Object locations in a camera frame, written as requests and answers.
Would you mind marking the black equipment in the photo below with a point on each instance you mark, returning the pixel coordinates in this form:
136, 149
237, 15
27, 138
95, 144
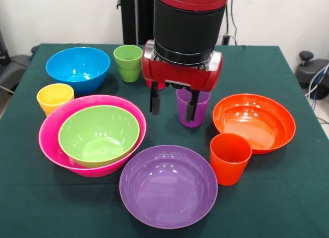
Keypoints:
18, 63

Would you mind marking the pink bowl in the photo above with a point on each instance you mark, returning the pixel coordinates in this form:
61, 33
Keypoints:
48, 135

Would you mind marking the purple bowl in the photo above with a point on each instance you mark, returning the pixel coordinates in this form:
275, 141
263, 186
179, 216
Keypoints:
167, 189

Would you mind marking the dark green tablecloth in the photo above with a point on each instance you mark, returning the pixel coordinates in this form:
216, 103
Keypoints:
270, 197

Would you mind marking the black plug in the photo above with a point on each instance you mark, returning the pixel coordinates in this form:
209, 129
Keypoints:
226, 40

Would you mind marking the yellow cup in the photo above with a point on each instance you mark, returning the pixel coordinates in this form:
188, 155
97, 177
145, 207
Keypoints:
51, 96

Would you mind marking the purple cup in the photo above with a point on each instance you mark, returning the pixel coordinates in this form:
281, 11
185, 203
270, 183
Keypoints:
203, 112

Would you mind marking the green cup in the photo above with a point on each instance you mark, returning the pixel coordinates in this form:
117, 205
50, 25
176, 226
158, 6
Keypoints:
128, 53
129, 75

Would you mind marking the orange bowl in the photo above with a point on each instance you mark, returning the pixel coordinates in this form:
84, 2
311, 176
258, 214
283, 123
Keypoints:
254, 122

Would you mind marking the red cup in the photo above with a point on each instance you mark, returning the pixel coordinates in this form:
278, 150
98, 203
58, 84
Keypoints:
160, 86

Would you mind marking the blue bowl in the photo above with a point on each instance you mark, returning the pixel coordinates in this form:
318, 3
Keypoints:
77, 65

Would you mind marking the green bowl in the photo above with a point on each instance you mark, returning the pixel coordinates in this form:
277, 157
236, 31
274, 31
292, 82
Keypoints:
100, 135

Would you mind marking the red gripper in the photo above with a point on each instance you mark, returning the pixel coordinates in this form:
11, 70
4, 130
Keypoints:
180, 74

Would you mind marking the orange cup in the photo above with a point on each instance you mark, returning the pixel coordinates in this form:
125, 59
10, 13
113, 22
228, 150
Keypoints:
228, 166

